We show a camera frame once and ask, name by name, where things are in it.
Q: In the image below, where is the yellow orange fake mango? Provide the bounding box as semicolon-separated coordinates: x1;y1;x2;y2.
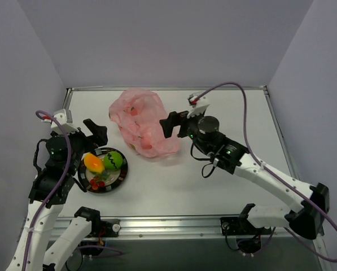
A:
84;153;105;174

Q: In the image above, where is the green fake fruit ball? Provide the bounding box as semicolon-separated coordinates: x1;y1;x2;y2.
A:
103;151;123;171

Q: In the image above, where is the pink plastic bag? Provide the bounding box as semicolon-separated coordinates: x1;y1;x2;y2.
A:
108;88;181;158

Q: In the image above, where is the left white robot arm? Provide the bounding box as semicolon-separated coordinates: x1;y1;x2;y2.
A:
7;116;108;270

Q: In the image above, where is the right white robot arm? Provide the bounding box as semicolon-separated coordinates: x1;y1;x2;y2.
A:
159;111;330;240

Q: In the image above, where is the black rimmed round plate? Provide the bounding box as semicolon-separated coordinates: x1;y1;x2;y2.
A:
77;147;128;194

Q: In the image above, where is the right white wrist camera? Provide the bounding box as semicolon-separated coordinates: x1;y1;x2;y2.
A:
187;91;209;119

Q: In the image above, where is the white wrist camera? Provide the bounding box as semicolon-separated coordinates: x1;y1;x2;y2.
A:
187;91;209;119
42;109;78;134

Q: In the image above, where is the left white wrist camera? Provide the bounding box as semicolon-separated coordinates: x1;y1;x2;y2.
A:
42;109;78;134

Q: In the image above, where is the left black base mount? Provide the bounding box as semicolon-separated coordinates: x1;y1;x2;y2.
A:
79;219;120;257

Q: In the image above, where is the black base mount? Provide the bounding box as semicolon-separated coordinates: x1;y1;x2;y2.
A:
220;216;272;255
79;219;120;257

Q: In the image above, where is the aluminium front rail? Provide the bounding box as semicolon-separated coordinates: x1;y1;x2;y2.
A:
18;213;325;242

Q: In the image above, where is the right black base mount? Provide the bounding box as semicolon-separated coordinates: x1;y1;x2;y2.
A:
220;216;272;255

